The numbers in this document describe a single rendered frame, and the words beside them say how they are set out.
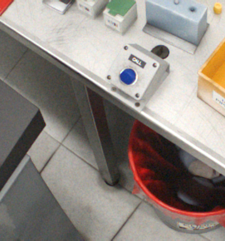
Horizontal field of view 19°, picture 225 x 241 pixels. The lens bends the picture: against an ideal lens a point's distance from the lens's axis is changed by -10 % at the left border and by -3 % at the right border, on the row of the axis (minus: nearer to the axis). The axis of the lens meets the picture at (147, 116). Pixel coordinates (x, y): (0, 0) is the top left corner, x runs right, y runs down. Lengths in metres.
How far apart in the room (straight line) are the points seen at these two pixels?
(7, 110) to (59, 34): 0.21
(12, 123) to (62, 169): 0.97
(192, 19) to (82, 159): 1.02
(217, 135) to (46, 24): 0.38
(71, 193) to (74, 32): 0.89
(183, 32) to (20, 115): 0.32
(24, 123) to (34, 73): 1.10
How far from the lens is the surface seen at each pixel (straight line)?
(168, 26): 1.22
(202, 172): 1.84
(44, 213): 1.47
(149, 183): 1.64
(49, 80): 2.21
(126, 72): 1.14
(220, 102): 1.15
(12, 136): 1.13
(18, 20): 1.31
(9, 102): 1.15
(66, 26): 1.28
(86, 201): 2.06
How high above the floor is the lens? 1.99
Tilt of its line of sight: 69 degrees down
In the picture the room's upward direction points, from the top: 4 degrees counter-clockwise
